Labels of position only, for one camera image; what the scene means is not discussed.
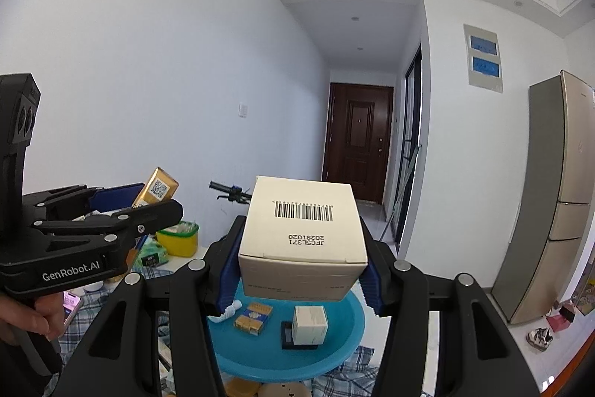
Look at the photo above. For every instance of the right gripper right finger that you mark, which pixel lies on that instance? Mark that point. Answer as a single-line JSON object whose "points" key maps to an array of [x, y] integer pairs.
{"points": [[477, 353]]}

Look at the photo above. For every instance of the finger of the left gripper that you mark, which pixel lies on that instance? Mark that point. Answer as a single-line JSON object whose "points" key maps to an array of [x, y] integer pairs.
{"points": [[74, 201], [113, 232]]}

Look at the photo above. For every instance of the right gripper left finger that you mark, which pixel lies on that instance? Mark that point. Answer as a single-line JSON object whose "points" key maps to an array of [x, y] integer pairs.
{"points": [[117, 355]]}

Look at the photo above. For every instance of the white plastic bottle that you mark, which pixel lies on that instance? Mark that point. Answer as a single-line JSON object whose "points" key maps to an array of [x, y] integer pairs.
{"points": [[229, 311]]}

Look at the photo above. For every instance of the cream barcode box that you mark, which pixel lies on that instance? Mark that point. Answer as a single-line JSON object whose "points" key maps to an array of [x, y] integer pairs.
{"points": [[302, 241]]}

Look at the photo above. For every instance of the large beige text box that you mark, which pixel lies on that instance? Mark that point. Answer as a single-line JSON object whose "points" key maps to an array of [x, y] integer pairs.
{"points": [[313, 316]]}

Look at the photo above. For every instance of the black case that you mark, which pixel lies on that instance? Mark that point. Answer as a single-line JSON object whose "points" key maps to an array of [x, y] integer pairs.
{"points": [[300, 337]]}

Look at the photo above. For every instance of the gold cigarette pack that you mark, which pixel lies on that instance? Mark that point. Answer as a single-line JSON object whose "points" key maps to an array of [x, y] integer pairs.
{"points": [[159, 188]]}

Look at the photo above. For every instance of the person left hand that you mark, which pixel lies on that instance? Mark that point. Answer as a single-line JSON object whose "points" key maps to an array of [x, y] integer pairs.
{"points": [[46, 317]]}

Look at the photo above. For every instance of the yellow green-rimmed bucket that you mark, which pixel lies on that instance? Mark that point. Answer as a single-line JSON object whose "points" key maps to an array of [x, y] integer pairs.
{"points": [[180, 240]]}

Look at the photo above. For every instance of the pink pouch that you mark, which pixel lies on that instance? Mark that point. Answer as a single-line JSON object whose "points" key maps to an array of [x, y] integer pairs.
{"points": [[71, 303]]}

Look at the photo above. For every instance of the black bicycle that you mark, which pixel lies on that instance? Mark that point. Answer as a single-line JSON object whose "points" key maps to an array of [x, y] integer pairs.
{"points": [[231, 193]]}

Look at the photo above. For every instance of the amber soap bar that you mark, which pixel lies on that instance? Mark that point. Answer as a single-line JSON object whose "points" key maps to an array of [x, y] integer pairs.
{"points": [[237, 387]]}

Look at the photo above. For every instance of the blue plaid shirt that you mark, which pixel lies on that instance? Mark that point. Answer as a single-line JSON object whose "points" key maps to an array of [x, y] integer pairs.
{"points": [[261, 358]]}

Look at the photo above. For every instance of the gold grey refrigerator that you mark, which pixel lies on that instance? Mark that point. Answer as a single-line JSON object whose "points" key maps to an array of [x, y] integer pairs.
{"points": [[555, 203]]}

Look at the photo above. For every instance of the mop with metal pole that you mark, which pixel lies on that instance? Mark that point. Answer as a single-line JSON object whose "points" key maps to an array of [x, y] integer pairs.
{"points": [[401, 187]]}

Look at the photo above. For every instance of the brown entrance door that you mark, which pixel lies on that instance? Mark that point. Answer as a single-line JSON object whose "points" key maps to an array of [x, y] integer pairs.
{"points": [[358, 138]]}

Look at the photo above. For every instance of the wall light switch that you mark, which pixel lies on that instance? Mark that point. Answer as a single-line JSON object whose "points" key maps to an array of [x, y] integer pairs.
{"points": [[242, 111]]}

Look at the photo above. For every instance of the wall electrical panel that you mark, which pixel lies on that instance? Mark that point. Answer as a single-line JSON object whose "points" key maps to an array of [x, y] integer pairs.
{"points": [[483, 56]]}

